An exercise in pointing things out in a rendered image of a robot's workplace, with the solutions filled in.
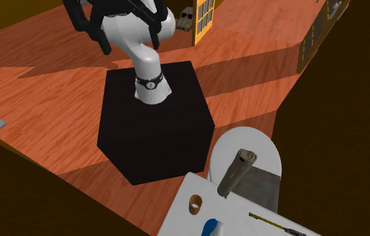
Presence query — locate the yellow and black pen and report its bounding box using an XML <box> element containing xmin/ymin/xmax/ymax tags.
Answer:
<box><xmin>248</xmin><ymin>212</ymin><xmax>308</xmax><ymax>236</ymax></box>

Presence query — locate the small orange cup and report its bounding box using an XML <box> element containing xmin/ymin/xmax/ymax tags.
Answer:
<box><xmin>188</xmin><ymin>194</ymin><xmax>204</xmax><ymax>216</ymax></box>

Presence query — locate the black robot stand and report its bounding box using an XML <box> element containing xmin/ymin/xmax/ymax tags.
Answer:
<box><xmin>97</xmin><ymin>60</ymin><xmax>216</xmax><ymax>186</ymax></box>

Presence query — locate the olive brown cylinder roll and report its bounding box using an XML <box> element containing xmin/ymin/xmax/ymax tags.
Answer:
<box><xmin>217</xmin><ymin>148</ymin><xmax>258</xmax><ymax>200</ymax></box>

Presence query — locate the orange door with window panes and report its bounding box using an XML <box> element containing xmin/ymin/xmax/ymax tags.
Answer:
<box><xmin>191</xmin><ymin>0</ymin><xmax>217</xmax><ymax>47</ymax></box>

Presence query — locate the blue and white bottle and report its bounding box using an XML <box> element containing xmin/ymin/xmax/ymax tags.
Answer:
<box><xmin>200</xmin><ymin>218</ymin><xmax>225</xmax><ymax>236</ymax></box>

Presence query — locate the brown window frame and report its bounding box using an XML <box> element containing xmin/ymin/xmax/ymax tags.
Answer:
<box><xmin>296</xmin><ymin>0</ymin><xmax>351</xmax><ymax>74</ymax></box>

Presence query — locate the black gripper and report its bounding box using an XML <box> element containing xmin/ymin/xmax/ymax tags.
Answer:
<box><xmin>62</xmin><ymin>0</ymin><xmax>170</xmax><ymax>56</ymax></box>

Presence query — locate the white toilet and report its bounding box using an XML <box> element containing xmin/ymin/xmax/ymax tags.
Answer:
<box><xmin>156</xmin><ymin>126</ymin><xmax>324</xmax><ymax>236</ymax></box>

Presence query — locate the olive toy car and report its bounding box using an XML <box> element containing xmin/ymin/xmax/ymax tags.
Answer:
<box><xmin>175</xmin><ymin>6</ymin><xmax>194</xmax><ymax>33</ymax></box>

